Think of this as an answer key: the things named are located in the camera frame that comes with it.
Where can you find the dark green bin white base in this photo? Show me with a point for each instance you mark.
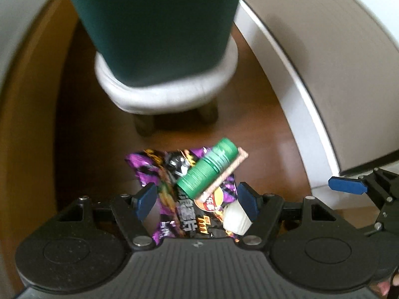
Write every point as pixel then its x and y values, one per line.
pixel 156 37

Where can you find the green plastic tube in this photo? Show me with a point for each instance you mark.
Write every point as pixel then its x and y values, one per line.
pixel 209 168

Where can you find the white cabinet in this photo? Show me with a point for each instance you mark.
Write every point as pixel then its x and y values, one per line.
pixel 327 68

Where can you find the purple snack packet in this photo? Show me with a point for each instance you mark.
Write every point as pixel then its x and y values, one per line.
pixel 170 190

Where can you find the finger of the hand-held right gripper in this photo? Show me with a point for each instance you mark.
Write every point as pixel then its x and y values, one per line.
pixel 347 185

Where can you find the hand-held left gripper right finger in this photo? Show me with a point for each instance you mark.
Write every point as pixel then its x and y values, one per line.
pixel 247 201

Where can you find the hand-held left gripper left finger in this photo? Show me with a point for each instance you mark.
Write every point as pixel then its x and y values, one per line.
pixel 146 199

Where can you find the small white plastic container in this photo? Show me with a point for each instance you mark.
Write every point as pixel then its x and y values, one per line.
pixel 235 219

